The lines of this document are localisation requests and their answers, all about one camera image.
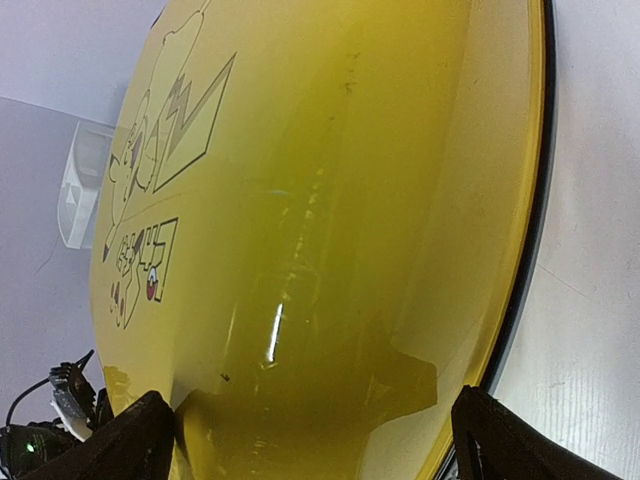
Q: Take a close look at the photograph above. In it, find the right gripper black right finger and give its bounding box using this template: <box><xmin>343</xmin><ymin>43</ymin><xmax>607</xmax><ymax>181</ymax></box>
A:
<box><xmin>451</xmin><ymin>385</ymin><xmax>616</xmax><ymax>480</ymax></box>

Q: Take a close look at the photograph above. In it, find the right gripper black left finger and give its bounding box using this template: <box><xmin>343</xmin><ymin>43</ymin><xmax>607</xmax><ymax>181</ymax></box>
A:
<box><xmin>24</xmin><ymin>390</ymin><xmax>175</xmax><ymax>480</ymax></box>

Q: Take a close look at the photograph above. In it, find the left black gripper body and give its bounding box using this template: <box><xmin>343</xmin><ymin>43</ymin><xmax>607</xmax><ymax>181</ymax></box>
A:
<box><xmin>1</xmin><ymin>420</ymin><xmax>94</xmax><ymax>475</ymax></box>

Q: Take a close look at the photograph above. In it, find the yellow Pikachu hard-shell suitcase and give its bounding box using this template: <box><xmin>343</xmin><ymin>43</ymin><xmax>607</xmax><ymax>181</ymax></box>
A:
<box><xmin>90</xmin><ymin>1</ymin><xmax>553</xmax><ymax>479</ymax></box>

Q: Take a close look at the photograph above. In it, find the white plastic drawer organizer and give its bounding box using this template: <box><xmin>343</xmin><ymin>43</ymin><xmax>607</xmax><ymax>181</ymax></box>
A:
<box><xmin>57</xmin><ymin>121</ymin><xmax>114</xmax><ymax>250</ymax></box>

